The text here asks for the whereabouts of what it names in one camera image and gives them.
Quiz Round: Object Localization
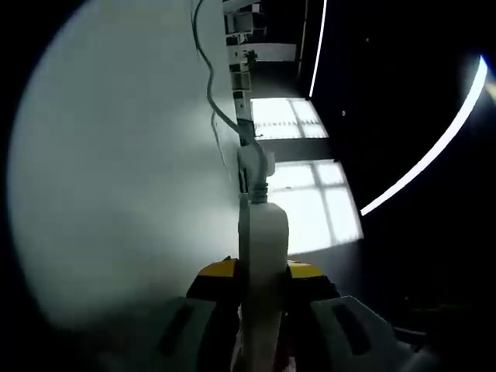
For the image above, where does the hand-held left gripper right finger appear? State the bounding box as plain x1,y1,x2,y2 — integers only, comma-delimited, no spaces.
270,260,429,372

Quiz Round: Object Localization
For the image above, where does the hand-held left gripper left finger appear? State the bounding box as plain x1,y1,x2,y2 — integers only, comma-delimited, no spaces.
143,254,243,372

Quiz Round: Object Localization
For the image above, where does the white power strip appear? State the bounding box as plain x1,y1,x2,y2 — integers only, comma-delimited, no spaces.
236,193,291,372

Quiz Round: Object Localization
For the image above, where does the grey-white power strip cable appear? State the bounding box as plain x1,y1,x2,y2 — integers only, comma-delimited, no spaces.
190,0,270,205

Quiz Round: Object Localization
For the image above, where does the straight ceiling light strip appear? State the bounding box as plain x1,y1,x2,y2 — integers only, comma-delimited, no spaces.
308,0,329,98

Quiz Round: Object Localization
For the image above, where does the large bright window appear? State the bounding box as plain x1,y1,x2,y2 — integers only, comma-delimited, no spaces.
266,159,364,257

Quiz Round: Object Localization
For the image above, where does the white printer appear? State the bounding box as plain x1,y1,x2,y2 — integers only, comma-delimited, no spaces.
236,143,277,176

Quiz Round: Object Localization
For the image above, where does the long curved ceiling light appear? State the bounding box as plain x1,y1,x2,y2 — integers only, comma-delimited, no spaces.
359,53,490,217

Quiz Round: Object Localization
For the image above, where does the small bright window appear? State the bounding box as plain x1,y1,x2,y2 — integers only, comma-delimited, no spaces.
250,97,329,140

